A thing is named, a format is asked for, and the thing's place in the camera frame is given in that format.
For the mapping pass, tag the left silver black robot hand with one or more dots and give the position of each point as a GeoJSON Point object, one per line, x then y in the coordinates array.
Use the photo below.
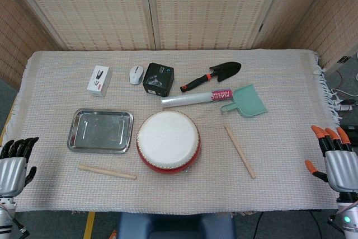
{"type": "Point", "coordinates": [12, 174]}

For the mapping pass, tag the right silver orange-tipped robot hand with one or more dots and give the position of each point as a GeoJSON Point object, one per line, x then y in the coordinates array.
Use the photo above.
{"type": "Point", "coordinates": [341, 169]}

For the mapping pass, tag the wooden drumstick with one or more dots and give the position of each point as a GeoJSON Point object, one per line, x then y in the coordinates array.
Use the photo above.
{"type": "Point", "coordinates": [106, 172]}
{"type": "Point", "coordinates": [240, 152]}

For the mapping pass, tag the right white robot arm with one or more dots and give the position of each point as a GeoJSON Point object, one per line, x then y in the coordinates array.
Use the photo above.
{"type": "Point", "coordinates": [348, 222]}

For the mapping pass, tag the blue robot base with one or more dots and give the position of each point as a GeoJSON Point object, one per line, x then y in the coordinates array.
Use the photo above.
{"type": "Point", "coordinates": [176, 226]}

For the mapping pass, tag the rectangular metal tray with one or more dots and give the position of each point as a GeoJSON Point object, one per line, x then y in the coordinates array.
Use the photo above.
{"type": "Point", "coordinates": [99, 131]}

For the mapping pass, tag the red drum with white skin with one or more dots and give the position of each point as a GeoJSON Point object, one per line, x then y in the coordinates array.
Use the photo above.
{"type": "Point", "coordinates": [166, 138]}

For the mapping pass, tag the black device box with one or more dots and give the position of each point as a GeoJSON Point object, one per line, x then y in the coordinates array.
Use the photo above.
{"type": "Point", "coordinates": [349, 130]}

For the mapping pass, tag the white power strip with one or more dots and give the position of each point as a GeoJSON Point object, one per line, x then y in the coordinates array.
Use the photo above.
{"type": "Point", "coordinates": [346, 107]}

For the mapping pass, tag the beige woven tablecloth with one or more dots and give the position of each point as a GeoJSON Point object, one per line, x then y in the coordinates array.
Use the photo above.
{"type": "Point", "coordinates": [279, 144]}

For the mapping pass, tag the teal plastic dustpan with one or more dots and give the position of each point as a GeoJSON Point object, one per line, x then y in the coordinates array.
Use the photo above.
{"type": "Point", "coordinates": [249, 103]}

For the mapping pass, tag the white cardboard product box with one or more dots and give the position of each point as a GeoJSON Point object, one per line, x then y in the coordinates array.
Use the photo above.
{"type": "Point", "coordinates": [98, 82]}

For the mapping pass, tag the white grey computer mouse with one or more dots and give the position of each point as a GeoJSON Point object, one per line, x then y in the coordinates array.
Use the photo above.
{"type": "Point", "coordinates": [136, 76]}

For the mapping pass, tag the plastic food wrap roll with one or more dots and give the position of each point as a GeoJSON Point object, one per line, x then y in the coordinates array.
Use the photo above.
{"type": "Point", "coordinates": [187, 99]}

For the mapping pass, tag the black cardboard product box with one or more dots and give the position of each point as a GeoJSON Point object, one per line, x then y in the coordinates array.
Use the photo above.
{"type": "Point", "coordinates": [158, 80]}

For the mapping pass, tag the bamboo folding screen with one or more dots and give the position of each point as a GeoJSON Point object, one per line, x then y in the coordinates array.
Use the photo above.
{"type": "Point", "coordinates": [195, 9]}

